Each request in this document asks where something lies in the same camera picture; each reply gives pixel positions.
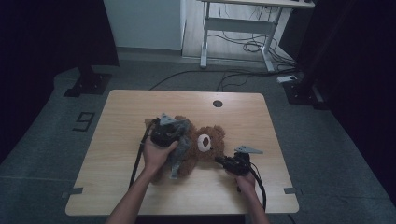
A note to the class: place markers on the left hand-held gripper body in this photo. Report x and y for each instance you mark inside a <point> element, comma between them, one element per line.
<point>163,133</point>

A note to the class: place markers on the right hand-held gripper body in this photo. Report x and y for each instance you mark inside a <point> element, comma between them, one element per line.
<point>241,163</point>

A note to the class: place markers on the brown teddy bear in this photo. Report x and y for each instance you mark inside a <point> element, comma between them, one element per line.
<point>214,138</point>

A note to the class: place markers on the small grey knit garment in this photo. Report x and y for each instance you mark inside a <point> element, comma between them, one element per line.
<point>182,146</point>

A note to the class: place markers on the person's right hand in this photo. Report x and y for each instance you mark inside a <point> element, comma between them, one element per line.
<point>246,182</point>

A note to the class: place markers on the person's left hand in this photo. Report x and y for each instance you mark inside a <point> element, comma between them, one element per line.
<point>155,155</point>

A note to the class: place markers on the grey tape strip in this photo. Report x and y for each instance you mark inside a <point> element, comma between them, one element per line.
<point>72,192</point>
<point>292,190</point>

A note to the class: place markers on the white power strip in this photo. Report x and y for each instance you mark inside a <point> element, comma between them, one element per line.
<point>287,79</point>

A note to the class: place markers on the white cabinet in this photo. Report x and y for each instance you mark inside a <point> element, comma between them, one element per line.
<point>143,23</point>

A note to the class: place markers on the dark curtain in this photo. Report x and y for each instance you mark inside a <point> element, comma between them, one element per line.
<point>46,46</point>
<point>358,62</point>

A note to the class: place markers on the black stand base plate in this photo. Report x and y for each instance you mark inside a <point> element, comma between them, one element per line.
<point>88,83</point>
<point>303,95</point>

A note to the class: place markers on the white desk frame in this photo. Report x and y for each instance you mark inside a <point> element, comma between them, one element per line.
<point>239,25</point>

